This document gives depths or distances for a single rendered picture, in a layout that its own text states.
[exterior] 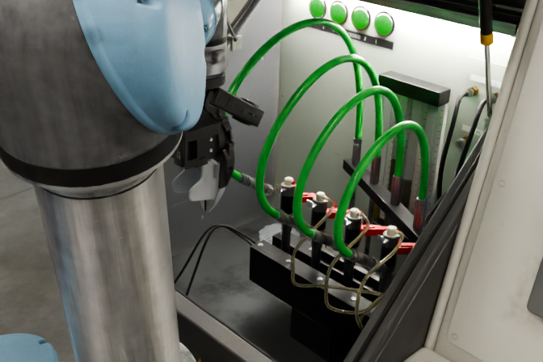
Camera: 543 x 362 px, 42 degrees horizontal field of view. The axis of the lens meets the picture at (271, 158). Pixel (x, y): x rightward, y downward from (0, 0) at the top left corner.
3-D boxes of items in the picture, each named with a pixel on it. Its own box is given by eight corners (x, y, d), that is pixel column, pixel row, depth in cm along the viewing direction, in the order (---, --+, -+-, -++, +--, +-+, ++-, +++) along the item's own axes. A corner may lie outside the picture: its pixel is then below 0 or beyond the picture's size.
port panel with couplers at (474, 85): (436, 209, 140) (459, 59, 127) (445, 204, 142) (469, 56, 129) (494, 234, 132) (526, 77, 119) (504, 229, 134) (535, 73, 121)
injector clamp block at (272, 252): (247, 308, 145) (249, 245, 138) (282, 288, 151) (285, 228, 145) (379, 397, 123) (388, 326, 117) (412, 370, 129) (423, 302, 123)
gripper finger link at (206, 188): (181, 221, 99) (179, 162, 95) (213, 208, 103) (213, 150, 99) (195, 229, 97) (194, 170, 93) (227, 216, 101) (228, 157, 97)
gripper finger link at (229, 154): (203, 181, 99) (202, 124, 96) (212, 178, 101) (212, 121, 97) (225, 193, 96) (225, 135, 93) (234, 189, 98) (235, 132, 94)
